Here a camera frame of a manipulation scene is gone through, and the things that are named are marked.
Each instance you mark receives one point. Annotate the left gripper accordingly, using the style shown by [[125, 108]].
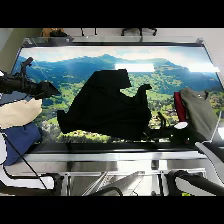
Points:
[[45, 89]]

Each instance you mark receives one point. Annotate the black garment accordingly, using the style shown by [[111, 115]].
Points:
[[106, 110]]

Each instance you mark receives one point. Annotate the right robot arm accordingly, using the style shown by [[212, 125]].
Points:
[[208, 181]]

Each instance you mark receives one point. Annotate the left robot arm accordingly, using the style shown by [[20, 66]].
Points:
[[12, 85]]

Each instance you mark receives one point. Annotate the beige garment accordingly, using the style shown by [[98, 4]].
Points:
[[18, 112]]

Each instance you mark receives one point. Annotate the blue garment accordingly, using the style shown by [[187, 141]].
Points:
[[20, 140]]

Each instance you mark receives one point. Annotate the black office chair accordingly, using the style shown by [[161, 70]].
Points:
[[139, 31]]

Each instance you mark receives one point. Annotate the red garment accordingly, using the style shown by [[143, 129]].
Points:
[[180, 106]]

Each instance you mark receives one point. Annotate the olive grey garment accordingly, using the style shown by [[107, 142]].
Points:
[[200, 110]]

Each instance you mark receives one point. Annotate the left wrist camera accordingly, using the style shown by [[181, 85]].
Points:
[[25, 66]]

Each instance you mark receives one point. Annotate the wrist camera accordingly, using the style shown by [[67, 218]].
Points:
[[25, 66], [162, 120]]

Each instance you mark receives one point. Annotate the silver frame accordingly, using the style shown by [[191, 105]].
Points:
[[100, 156]]

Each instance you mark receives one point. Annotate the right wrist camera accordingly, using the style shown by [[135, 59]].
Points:
[[162, 120]]

